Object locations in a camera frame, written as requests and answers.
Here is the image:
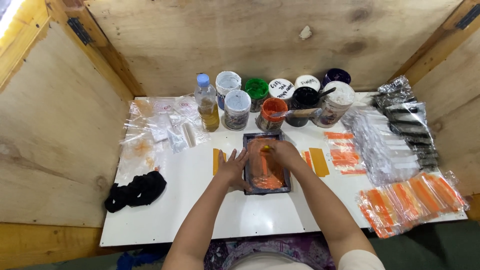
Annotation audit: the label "person's right hand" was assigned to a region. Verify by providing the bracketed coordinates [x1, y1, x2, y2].
[260, 140, 303, 170]

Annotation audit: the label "person's left hand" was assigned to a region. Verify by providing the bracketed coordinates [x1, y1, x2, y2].
[216, 148, 253, 193]

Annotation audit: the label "dark screen printing frame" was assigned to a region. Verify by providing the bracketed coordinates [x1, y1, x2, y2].
[242, 131, 293, 196]

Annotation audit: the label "orange paint jar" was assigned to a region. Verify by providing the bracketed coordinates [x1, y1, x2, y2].
[257, 97, 289, 133]

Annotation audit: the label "wide yellow tape strip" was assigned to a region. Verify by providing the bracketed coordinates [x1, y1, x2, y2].
[308, 147, 331, 178]

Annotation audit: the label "white paint jar printed label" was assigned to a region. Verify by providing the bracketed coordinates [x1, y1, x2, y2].
[223, 89, 252, 131]

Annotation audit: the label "narrow yellow tape strip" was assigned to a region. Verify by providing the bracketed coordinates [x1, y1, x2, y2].
[212, 148, 227, 176]

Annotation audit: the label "green lidded paint jar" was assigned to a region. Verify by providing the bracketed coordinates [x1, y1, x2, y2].
[244, 78, 270, 113]

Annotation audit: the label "black paint jar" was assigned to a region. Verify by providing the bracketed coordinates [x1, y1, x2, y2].
[286, 86, 321, 128]

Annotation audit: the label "large white-lidded jar with handwriting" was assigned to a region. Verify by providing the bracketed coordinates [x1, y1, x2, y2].
[268, 78, 296, 110]

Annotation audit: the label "clear bags with orange prints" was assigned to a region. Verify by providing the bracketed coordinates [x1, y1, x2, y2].
[323, 131, 367, 176]

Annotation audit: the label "plastic bottle with yellow liquid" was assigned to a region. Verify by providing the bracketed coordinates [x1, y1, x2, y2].
[194, 73, 221, 133]

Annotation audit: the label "small white-lidded jar with handwriting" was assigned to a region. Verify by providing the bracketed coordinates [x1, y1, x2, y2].
[293, 74, 322, 93]

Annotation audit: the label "white paint jar plain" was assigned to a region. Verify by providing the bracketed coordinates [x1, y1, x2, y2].
[215, 71, 242, 110]

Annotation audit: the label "large open white paint jar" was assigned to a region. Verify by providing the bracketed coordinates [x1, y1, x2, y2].
[312, 80, 356, 129]

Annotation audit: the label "black stirring stick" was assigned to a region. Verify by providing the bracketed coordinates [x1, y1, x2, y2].
[317, 87, 337, 100]

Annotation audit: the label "purple patterned garment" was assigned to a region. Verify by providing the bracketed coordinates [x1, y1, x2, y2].
[203, 234, 337, 270]

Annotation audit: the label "dark blue paint jar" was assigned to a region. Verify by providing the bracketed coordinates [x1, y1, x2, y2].
[321, 68, 352, 89]

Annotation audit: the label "stack of white-strip clear bags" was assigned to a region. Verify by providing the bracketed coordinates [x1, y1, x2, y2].
[340, 106, 421, 187]

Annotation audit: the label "heap of crumpled clear bags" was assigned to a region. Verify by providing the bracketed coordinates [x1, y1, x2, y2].
[117, 95, 211, 181]

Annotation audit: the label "black cloth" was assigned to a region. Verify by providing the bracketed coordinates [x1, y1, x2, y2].
[104, 170, 168, 214]

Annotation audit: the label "stack of black-strip clear bags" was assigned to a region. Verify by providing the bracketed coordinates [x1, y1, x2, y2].
[374, 75, 440, 172]

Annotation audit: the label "pile of orange printed bags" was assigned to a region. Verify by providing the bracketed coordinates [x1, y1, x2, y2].
[355, 171, 470, 239]

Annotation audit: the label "blue fabric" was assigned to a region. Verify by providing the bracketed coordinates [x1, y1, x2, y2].
[115, 250, 168, 270]

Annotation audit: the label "black door hinge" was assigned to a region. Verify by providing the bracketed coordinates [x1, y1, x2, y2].
[67, 17, 93, 46]
[455, 3, 480, 31]

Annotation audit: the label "wooden-handled putty knife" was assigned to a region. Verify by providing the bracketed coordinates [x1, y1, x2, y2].
[270, 107, 323, 119]

